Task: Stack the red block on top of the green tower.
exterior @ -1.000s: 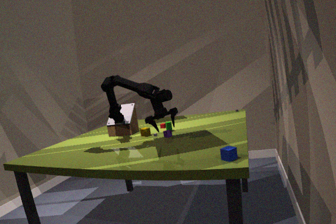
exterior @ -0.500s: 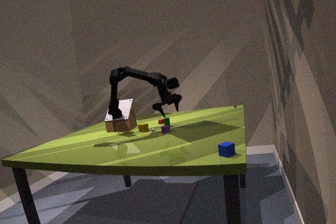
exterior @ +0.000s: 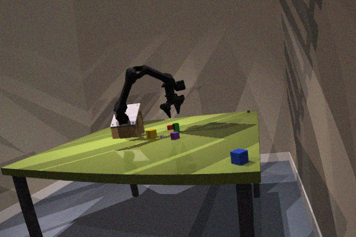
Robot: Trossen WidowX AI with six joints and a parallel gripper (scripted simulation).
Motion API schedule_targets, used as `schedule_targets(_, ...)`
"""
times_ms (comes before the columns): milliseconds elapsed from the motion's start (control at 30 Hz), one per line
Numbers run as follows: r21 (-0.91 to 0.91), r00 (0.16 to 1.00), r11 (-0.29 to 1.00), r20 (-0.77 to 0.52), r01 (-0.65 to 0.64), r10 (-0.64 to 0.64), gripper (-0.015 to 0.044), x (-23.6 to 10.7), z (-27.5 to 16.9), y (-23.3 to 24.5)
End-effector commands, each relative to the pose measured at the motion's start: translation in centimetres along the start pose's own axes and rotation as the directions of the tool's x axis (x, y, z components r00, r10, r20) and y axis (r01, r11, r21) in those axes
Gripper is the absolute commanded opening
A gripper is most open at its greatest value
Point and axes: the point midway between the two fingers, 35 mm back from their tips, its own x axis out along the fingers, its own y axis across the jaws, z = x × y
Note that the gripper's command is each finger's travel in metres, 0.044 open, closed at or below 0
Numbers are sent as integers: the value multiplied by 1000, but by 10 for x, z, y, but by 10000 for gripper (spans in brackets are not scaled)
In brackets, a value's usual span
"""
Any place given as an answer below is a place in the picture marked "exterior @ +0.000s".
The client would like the small purple block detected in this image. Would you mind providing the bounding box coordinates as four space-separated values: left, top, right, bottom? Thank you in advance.
171 132 180 140

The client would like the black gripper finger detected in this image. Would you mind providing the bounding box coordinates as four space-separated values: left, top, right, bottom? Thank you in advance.
174 103 183 114
162 108 171 118

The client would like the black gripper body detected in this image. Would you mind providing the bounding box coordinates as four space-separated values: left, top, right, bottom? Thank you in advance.
160 92 176 109

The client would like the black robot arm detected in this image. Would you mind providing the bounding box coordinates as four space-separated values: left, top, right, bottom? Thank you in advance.
114 65 185 125

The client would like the blue cube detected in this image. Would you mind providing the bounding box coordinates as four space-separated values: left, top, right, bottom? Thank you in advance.
230 148 249 165

